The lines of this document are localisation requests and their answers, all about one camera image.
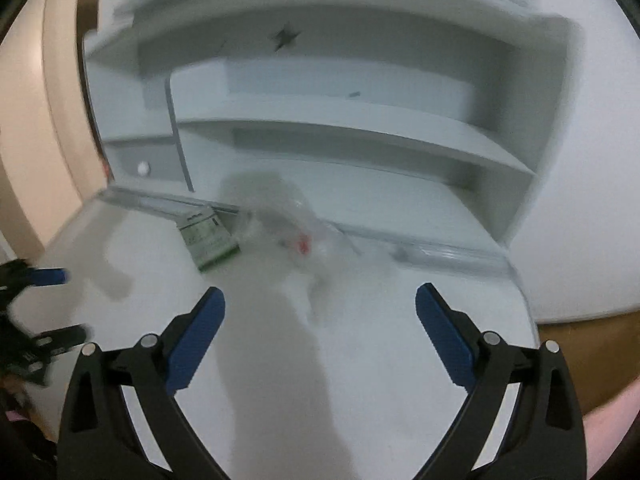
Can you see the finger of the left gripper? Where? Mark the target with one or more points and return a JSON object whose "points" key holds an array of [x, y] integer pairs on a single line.
{"points": [[47, 277], [62, 340]]}

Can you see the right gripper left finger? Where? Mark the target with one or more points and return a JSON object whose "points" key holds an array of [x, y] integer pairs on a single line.
{"points": [[97, 439]]}

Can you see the person's right forearm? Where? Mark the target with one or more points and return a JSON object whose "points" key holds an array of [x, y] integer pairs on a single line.
{"points": [[606, 426]]}

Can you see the grey desk hutch shelf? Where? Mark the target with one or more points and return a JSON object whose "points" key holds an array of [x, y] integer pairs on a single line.
{"points": [[423, 119]]}

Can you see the grey drawer with white knob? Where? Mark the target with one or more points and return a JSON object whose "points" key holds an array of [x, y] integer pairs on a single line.
{"points": [[145, 159]]}

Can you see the clear plastic bag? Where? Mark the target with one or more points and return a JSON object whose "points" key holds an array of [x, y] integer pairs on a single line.
{"points": [[274, 216]]}

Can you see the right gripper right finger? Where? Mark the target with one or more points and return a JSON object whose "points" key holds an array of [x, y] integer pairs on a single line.
{"points": [[520, 419]]}

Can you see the green white packet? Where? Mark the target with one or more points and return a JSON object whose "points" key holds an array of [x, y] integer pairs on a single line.
{"points": [[208, 241]]}

